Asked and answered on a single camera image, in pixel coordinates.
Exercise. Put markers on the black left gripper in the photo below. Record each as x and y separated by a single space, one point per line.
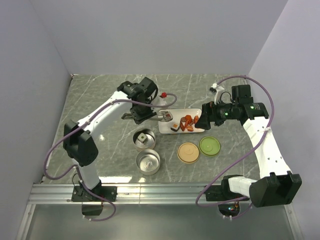
139 118

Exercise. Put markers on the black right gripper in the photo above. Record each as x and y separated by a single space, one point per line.
209 113

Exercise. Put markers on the orange chicken wing piece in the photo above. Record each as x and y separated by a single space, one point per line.
187 120

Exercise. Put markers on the sushi roll green centre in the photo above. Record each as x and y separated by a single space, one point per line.
142 137

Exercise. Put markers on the sushi roll red centre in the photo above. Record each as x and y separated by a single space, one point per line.
167 117

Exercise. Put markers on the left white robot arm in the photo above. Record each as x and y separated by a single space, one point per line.
139 100

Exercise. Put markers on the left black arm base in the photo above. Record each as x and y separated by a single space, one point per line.
99 193

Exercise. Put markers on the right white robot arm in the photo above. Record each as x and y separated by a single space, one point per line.
277 184

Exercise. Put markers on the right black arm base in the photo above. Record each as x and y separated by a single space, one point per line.
220 193

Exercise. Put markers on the large orange fish piece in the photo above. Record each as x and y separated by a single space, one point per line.
196 119

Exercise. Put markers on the slim orange wing piece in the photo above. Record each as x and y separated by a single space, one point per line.
182 125

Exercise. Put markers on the green round lid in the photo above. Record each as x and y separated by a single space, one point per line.
209 146

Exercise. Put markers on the white rectangular plate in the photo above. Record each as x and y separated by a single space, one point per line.
164 127

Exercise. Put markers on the sushi roll orange centre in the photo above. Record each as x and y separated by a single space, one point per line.
175 127

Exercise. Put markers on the beige round lid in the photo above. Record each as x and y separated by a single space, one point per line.
188 153

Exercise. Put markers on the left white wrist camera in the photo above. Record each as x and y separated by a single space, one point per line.
159 102

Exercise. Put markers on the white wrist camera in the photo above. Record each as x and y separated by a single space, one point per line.
159 102
217 90

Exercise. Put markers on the steel bowl far from rail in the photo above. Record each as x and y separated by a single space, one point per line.
149 144

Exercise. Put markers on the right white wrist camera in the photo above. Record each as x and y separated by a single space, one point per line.
217 90

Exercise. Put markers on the steel bowl near rail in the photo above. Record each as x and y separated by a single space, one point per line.
148 162

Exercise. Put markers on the aluminium front rail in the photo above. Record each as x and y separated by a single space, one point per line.
127 193

